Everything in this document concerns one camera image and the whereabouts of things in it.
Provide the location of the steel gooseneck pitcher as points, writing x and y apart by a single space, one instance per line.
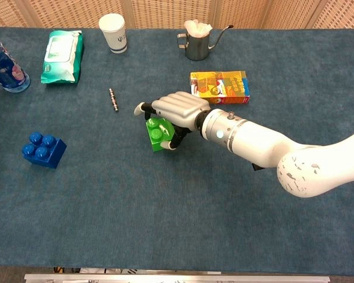
197 47

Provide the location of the small beaded metal rod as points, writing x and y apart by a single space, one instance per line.
114 99

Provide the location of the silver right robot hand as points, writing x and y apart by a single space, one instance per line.
180 107

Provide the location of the crumpled white tissue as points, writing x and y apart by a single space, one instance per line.
197 29

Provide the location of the blue four-stud building block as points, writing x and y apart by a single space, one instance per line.
51 156

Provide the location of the teal felt table cloth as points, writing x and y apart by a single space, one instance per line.
177 221

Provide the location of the aluminium profile rail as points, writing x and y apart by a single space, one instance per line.
177 278

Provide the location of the white paper cup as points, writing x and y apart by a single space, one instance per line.
115 35

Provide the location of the yellow snack box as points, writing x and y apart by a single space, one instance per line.
224 85

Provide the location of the woven wooden folding screen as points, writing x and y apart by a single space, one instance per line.
165 11

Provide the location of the green two-stud building block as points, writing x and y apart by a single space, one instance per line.
157 138

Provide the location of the green wet wipes pack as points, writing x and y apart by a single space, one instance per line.
60 59

